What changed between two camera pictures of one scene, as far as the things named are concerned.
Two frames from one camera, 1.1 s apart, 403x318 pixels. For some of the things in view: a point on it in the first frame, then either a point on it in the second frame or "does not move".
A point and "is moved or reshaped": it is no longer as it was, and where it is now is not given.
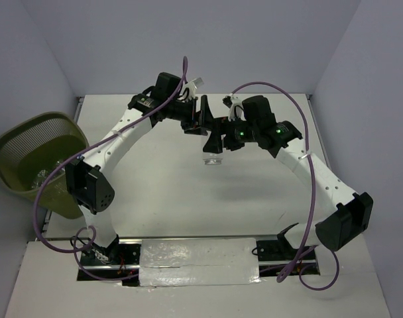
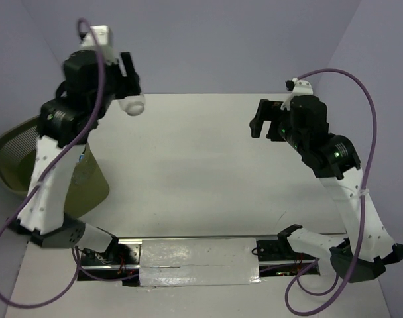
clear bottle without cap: [211, 158] is moved or reshaped
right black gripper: [214, 143] to [267, 110]
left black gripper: [189, 127] to [131, 83]
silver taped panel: [199, 262] does not move
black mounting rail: [120, 259] does not move
